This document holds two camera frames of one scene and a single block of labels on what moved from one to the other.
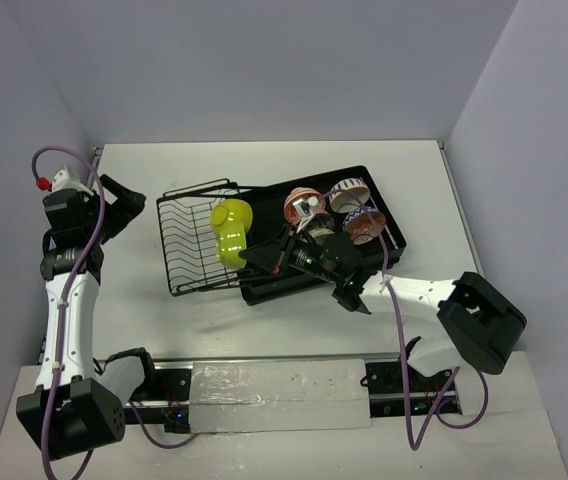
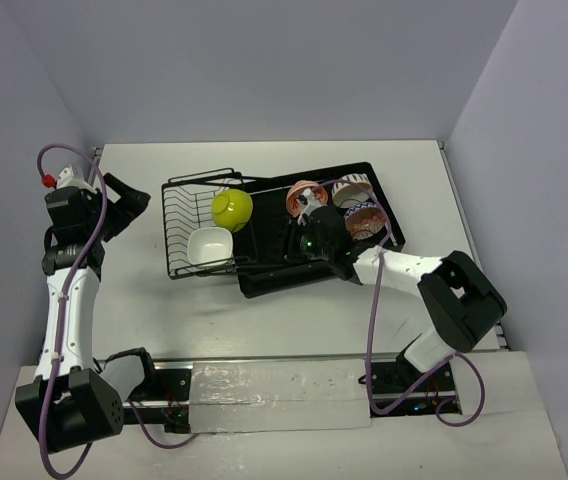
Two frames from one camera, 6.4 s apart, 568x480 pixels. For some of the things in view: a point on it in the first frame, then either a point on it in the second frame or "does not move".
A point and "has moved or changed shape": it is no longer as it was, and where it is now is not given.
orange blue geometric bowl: x=358 y=226 does not move
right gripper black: x=268 y=254 to x=290 y=247
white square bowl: x=230 y=240 to x=210 y=246
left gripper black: x=109 y=211 does not move
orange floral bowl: x=291 y=213 has moved or changed shape
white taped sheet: x=285 y=394 does not move
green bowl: x=231 y=211 has moved or changed shape
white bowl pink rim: x=349 y=194 does not move
